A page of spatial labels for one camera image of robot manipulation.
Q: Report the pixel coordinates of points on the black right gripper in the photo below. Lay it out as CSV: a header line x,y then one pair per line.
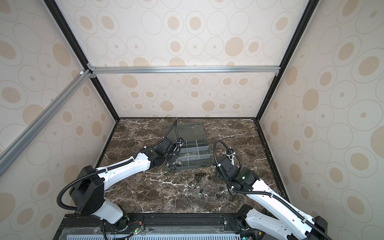
x,y
224,163

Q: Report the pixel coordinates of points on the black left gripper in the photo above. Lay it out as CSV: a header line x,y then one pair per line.
x,y
174,160

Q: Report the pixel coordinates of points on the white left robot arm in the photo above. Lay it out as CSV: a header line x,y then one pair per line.
x,y
88,192

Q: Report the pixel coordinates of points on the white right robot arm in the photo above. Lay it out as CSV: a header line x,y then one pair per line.
x,y
286,222

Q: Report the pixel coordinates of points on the clear grey compartment organizer box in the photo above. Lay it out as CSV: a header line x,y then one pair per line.
x,y
195,152

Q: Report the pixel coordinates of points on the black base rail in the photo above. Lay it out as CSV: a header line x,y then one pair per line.
x,y
159,227

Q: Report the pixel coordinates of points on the horizontal aluminium frame bar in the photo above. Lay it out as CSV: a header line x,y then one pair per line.
x,y
178,70

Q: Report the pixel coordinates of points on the diagonal aluminium frame bar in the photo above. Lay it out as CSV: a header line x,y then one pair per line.
x,y
22,141

